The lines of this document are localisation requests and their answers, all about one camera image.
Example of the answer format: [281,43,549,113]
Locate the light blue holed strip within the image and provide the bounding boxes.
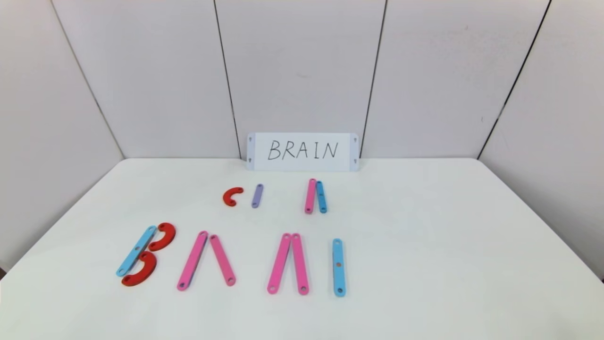
[116,225,157,278]

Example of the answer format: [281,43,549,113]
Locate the long blue holed strip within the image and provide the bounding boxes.
[332,238,347,298]

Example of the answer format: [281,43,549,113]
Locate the white BRAIN sign card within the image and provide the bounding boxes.
[246,133,360,172]

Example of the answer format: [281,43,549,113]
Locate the pink holed strip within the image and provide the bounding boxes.
[304,178,317,215]
[267,233,292,296]
[176,230,209,291]
[209,234,236,287]
[291,233,310,297]

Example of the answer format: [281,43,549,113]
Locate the red C-shaped piece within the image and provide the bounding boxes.
[223,187,245,207]
[148,222,176,252]
[121,251,158,287]

